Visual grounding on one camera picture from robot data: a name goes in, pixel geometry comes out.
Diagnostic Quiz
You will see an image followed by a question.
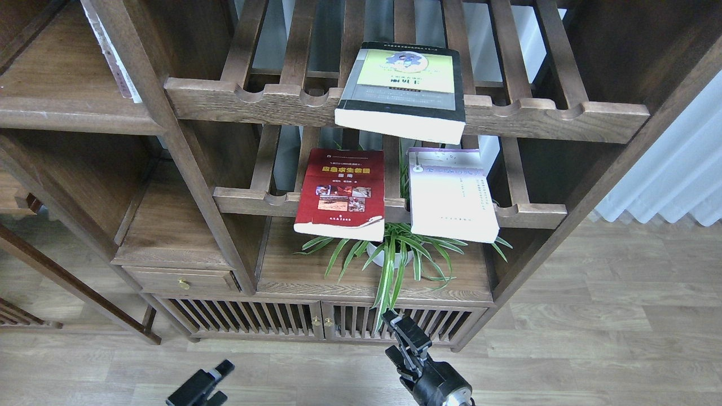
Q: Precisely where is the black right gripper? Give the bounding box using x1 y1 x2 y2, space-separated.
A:
382 310 474 405

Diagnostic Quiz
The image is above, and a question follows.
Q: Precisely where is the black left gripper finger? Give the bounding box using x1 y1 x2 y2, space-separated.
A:
166 360 235 405

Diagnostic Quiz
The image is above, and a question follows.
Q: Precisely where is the white and lilac book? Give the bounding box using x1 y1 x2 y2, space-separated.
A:
408 147 499 242

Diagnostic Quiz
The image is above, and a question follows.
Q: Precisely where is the yellow and black thick book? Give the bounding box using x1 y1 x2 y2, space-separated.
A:
334 41 466 144

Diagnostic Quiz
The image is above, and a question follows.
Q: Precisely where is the green spider plant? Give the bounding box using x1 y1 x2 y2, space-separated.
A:
300 153 509 329

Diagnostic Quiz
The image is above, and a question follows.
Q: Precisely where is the white plant pot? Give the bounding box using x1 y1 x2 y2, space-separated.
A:
367 240 414 268

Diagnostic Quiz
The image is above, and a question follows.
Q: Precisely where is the red paperback book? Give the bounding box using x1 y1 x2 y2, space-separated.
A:
293 148 385 241

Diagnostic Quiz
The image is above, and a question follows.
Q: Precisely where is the dark wooden side furniture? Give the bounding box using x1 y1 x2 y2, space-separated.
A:
0 169 162 345

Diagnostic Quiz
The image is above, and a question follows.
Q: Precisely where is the dark wooden bookshelf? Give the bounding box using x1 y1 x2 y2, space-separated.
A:
2 1 720 351

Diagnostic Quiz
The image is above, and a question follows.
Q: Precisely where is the white curtain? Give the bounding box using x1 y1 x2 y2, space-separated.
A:
594 74 721 226

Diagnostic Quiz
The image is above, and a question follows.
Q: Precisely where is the standing book with pink spine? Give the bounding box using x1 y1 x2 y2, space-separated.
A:
81 1 142 104

